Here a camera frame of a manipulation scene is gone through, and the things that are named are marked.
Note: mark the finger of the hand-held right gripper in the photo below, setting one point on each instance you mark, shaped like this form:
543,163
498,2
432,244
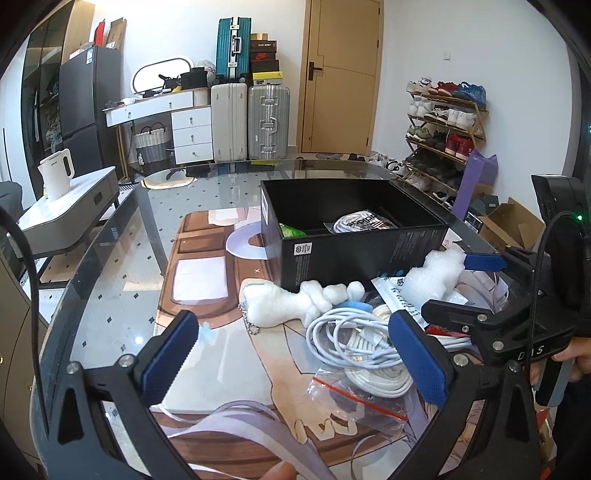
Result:
482,262
455,314

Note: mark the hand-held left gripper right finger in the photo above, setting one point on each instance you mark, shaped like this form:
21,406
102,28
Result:
418,357

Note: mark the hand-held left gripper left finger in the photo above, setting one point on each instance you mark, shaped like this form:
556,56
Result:
170,357

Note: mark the red white packet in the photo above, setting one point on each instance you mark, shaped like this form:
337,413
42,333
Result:
445,333

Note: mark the white foam wrap piece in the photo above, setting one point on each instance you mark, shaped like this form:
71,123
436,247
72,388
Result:
436,277

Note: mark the white printed packet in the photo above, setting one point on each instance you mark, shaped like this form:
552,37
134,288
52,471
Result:
400,295

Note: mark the blue foam piece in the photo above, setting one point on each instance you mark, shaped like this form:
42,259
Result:
358,308

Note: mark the clear zip bag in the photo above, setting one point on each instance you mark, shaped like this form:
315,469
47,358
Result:
360,415

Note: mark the black cardboard box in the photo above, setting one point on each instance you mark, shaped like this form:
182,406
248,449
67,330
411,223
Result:
351,258

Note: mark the white plush toy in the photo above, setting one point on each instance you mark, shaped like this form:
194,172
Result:
277,304

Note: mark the person's right forearm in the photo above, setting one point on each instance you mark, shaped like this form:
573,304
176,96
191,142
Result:
572,429

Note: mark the person's right hand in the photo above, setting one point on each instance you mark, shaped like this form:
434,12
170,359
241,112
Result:
575,360

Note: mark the person's left hand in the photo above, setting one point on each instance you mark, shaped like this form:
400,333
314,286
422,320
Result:
274,473

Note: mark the open cardboard box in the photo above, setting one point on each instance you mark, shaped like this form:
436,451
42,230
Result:
512,224

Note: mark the purple bag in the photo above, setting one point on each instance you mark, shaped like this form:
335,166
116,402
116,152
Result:
478,184

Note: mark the printed desk mat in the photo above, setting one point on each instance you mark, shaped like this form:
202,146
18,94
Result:
207,267

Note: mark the loose shoes pile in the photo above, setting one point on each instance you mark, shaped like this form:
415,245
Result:
388,162

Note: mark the wooden shoe rack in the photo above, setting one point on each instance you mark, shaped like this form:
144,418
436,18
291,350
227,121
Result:
480,122

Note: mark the rows of racked sneakers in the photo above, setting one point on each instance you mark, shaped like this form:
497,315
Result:
445,115

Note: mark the green packet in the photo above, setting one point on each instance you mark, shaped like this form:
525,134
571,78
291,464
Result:
291,230

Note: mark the round beige rug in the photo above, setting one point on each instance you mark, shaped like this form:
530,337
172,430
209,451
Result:
161,181

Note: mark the white low cabinet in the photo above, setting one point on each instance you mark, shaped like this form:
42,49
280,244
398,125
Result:
64,212

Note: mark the grey white laundry basket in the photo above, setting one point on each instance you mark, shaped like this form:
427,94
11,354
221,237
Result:
151,147

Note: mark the white electric kettle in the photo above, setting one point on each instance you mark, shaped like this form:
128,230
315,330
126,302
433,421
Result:
55,173

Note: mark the dark grey beanbag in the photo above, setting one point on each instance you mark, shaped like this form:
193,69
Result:
9,203

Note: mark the wooden door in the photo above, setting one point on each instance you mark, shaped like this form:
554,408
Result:
341,83

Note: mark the white vanity desk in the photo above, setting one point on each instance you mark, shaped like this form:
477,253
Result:
189,124

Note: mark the white suitcase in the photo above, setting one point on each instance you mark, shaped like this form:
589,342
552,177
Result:
230,122

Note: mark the silver suitcase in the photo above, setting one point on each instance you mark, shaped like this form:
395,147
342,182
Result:
268,122

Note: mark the white ribbed container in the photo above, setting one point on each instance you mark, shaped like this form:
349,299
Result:
202,98

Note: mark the black fridge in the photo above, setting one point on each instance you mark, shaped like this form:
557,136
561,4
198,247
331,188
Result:
87,101

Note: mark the black bag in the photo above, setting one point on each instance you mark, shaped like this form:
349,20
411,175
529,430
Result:
194,79

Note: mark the black yellow shoe box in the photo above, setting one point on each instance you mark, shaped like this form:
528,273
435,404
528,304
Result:
266,79

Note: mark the oval lit mirror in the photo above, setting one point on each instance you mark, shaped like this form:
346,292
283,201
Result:
157,74

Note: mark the white plastic bag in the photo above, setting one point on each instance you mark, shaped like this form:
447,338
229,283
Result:
206,69

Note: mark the black red shoe box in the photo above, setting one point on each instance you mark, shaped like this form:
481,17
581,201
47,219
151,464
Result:
264,56

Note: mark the teal suitcase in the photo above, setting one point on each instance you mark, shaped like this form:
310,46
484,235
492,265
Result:
231,50

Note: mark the dark glass wardrobe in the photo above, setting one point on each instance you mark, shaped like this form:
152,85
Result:
44,69

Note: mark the brown cardboard shoe box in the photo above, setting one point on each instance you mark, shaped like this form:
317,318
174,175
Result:
259,36

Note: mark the brown flat cardboard box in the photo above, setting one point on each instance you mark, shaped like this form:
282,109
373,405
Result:
117,33

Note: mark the red flat box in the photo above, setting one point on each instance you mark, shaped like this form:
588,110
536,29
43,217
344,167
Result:
100,33

